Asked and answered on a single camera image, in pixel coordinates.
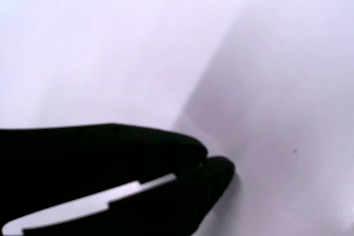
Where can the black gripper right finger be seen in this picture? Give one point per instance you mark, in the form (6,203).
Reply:
(179,205)

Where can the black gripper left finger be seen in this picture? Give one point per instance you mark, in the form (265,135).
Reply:
(83,158)

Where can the white table cover sheet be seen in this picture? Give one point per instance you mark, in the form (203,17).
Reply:
(193,53)

